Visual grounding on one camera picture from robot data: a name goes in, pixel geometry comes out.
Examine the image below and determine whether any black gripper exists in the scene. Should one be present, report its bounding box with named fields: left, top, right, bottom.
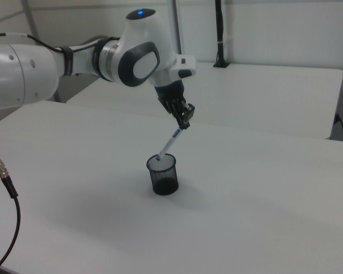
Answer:
left=154, top=80, right=196, bottom=128

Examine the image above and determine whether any blue and white marker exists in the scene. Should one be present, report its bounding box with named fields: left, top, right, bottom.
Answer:
left=156, top=125, right=186, bottom=162

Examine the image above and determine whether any white side table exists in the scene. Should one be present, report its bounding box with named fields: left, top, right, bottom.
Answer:
left=66, top=61, right=343, bottom=140

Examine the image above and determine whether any black mesh pen cup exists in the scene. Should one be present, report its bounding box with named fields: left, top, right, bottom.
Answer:
left=146, top=153, right=180, bottom=196

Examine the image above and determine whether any black camera pole with clamp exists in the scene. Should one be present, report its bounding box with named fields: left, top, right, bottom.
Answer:
left=213, top=0, right=231, bottom=69

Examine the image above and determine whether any grey partition post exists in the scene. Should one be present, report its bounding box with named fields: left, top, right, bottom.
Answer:
left=21, top=0, right=38, bottom=41
left=171, top=0, right=184, bottom=55

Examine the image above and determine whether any thin black cable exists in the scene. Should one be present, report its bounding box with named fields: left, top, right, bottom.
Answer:
left=333, top=113, right=343, bottom=141

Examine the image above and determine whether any black arm cable white tag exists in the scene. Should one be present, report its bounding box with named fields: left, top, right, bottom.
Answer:
left=0, top=33, right=73, bottom=55

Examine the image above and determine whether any black cable with metal connector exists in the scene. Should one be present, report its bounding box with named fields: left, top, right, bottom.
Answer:
left=0, top=110, right=21, bottom=274

